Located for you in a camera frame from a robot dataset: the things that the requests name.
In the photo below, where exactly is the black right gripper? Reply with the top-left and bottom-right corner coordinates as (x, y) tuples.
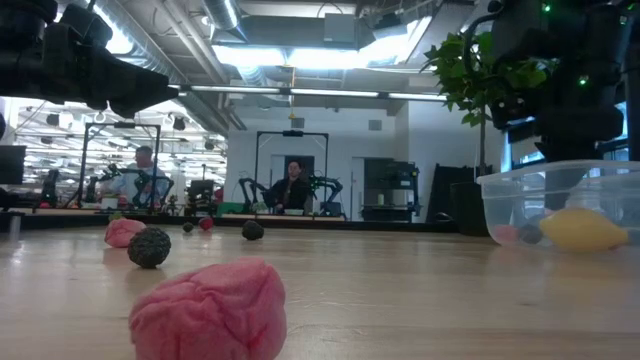
(535, 74), (625, 212)

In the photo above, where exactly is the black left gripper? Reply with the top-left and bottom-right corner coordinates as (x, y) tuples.
(38, 22), (180, 119)

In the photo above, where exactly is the yellow lemon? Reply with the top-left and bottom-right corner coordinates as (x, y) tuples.
(538, 207), (630, 253)

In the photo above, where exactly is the clear plastic tupperware container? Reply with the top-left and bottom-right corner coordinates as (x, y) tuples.
(475, 159), (640, 254)

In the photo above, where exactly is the large dark blueberry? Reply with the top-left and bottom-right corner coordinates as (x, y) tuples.
(517, 222), (545, 246)

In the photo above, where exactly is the pink raspberry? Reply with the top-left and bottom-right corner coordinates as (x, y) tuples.
(492, 224), (521, 246)
(128, 258), (288, 360)
(103, 217), (148, 250)

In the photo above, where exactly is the blackberry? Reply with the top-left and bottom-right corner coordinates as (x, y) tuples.
(126, 226), (173, 270)
(241, 219), (266, 242)

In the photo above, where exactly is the person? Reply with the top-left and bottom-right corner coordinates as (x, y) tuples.
(263, 159), (314, 215)
(107, 145), (171, 209)

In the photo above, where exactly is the black panel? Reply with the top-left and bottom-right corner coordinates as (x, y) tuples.
(428, 162), (482, 236)

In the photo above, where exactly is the black office chair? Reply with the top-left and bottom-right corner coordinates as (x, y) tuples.
(188, 178), (216, 214)

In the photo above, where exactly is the green potted plant black pot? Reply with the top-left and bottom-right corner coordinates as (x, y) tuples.
(422, 29), (549, 237)

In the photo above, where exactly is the black background monitor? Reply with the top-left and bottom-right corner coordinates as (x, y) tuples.
(0, 144), (27, 186)

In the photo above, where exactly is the black shelf unit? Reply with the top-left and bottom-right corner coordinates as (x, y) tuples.
(363, 157), (421, 222)

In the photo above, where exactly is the small grey cylinder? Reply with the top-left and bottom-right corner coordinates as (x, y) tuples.
(7, 210), (25, 242)

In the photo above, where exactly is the long ceiling light strip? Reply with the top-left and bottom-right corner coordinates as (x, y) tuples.
(174, 83), (449, 102)

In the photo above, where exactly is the grey ceiling box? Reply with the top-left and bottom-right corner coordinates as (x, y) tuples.
(322, 12), (357, 45)

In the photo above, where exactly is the black rig frame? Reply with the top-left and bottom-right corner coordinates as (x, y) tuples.
(78, 121), (162, 207)
(253, 129), (330, 214)

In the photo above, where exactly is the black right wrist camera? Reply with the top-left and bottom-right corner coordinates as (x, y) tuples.
(491, 97), (540, 145)

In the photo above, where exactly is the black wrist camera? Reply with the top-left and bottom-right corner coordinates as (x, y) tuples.
(56, 2), (115, 49)
(491, 97), (540, 145)

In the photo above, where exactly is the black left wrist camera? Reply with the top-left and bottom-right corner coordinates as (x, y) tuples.
(56, 2), (115, 49)

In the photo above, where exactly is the silver round duct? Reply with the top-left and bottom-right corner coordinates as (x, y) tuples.
(199, 0), (249, 44)

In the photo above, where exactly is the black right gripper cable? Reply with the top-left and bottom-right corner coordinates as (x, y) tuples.
(462, 9), (501, 109)

